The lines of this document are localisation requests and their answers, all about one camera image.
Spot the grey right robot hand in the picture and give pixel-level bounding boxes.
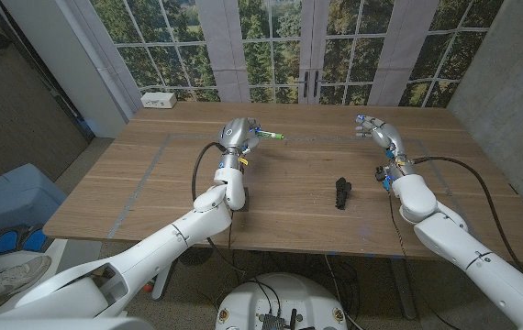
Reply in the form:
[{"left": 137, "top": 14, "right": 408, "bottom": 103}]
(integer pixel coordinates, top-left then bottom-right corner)
[{"left": 354, "top": 114, "right": 409, "bottom": 164}]

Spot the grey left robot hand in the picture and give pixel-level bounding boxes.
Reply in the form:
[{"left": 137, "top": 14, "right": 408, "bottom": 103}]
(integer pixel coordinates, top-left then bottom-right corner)
[{"left": 217, "top": 116, "right": 263, "bottom": 160}]

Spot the black plastic toy figure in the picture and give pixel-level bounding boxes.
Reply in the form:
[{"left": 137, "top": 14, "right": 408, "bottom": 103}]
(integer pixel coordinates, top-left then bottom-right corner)
[{"left": 334, "top": 177, "right": 352, "bottom": 211}]

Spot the white power strip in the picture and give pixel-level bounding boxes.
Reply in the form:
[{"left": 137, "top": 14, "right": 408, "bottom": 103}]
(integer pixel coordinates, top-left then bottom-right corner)
[{"left": 140, "top": 92, "right": 178, "bottom": 110}]

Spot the printed window forest backdrop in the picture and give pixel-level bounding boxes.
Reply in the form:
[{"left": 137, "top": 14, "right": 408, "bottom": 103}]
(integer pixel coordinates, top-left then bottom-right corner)
[{"left": 66, "top": 0, "right": 506, "bottom": 109}]

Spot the round black floor fan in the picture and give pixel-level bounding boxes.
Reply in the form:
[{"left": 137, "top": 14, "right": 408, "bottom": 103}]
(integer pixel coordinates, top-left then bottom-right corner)
[{"left": 178, "top": 247, "right": 215, "bottom": 267}]

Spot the grey table leg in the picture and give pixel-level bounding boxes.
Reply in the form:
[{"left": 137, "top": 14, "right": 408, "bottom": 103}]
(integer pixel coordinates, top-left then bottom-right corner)
[{"left": 389, "top": 256, "right": 418, "bottom": 321}]

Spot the white table leg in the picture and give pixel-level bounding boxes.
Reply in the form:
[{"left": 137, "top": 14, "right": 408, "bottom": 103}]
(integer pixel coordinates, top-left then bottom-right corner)
[{"left": 150, "top": 258, "right": 180, "bottom": 302}]

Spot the white robot torso base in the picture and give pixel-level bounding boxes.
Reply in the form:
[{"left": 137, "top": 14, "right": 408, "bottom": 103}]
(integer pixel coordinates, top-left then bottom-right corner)
[{"left": 215, "top": 273, "right": 349, "bottom": 330}]

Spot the grey-blue storage bin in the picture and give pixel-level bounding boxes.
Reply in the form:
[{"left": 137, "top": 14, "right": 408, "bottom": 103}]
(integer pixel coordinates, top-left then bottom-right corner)
[{"left": 0, "top": 163, "right": 68, "bottom": 233}]

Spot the blue black foot pedal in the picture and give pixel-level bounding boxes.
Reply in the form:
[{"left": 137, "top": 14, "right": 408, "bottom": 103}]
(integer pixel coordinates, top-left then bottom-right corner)
[{"left": 0, "top": 224, "right": 54, "bottom": 258}]

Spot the beige white sneaker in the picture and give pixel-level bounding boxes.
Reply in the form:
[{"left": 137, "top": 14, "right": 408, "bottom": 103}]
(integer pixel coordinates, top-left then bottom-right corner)
[{"left": 0, "top": 255, "right": 52, "bottom": 303}]

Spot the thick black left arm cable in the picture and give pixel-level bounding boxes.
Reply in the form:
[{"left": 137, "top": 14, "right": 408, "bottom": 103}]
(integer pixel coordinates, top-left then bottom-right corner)
[{"left": 191, "top": 141, "right": 247, "bottom": 279}]

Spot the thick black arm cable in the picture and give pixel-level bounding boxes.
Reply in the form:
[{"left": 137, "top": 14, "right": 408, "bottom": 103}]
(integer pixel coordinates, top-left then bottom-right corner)
[
  {"left": 409, "top": 155, "right": 523, "bottom": 275},
  {"left": 191, "top": 141, "right": 247, "bottom": 279}
]

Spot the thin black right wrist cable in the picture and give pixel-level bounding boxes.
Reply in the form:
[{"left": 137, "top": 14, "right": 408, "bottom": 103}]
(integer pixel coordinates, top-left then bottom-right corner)
[{"left": 387, "top": 191, "right": 407, "bottom": 259}]

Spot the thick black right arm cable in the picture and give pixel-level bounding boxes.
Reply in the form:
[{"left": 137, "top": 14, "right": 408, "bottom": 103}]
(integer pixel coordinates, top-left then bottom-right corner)
[{"left": 409, "top": 155, "right": 523, "bottom": 275}]

